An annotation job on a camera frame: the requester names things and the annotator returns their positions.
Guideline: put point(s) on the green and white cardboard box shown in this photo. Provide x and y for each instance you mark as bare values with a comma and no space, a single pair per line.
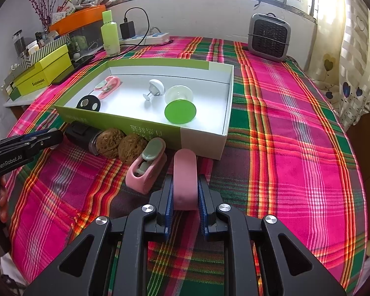
129,104

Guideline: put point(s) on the clear bin with orange lid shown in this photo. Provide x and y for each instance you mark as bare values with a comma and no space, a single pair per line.
77,21

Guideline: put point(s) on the light green bottle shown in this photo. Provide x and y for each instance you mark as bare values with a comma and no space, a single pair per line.
110,34

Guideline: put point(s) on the pink clip with mint pad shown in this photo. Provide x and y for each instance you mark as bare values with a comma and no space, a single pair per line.
108,85
185,178
146,169

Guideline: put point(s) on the brown walnut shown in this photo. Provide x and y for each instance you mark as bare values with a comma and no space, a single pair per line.
132,148
111,143

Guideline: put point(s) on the pink green plaid cloth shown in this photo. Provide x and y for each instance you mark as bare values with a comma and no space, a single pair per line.
280,129

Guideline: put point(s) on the white mushroom-shaped knob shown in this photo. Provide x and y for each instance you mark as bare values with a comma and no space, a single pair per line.
154,88

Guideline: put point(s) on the wooden wardrobe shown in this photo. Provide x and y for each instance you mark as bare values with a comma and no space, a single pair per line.
368,166

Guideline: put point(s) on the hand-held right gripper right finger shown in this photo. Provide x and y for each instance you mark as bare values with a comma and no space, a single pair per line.
203,209

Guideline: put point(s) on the black charger plug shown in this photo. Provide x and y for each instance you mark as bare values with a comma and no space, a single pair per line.
127,29

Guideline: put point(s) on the black rectangular device clear cap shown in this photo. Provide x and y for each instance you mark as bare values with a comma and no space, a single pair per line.
80,134

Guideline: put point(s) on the white and green spool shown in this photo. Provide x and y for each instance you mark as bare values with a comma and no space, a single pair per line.
180,111

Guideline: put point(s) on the purple flower branches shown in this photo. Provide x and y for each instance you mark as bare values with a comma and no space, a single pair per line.
41,0

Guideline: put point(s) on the person's left hand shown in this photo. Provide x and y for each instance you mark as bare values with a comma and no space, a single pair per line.
2,197

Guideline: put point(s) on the white power strip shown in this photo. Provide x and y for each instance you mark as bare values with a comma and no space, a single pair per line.
145,38

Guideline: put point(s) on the grey space heater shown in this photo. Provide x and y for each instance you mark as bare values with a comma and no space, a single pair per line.
268,37

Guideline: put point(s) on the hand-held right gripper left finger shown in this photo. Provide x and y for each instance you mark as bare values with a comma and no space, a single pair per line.
169,203

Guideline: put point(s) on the grey white striped box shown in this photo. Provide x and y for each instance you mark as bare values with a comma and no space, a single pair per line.
54,44

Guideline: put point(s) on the white side table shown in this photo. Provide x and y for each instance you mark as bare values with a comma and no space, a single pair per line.
18,102

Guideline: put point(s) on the black smartphone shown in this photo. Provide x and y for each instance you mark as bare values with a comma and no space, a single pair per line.
77,63

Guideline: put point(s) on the black round three-disc case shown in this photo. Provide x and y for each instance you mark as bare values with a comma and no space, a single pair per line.
80,102

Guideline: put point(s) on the small dark green box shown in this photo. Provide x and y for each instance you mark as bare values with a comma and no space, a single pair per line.
14,94

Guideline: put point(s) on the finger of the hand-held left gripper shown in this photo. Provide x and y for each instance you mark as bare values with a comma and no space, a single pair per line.
46,141
34,135

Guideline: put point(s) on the patterned sheer curtain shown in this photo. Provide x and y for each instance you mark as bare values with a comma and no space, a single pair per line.
348,61

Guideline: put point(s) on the dark glass jar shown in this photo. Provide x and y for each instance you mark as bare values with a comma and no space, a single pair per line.
18,41

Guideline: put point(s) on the yellow-green lidded box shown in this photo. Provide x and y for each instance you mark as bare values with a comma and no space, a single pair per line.
40,71

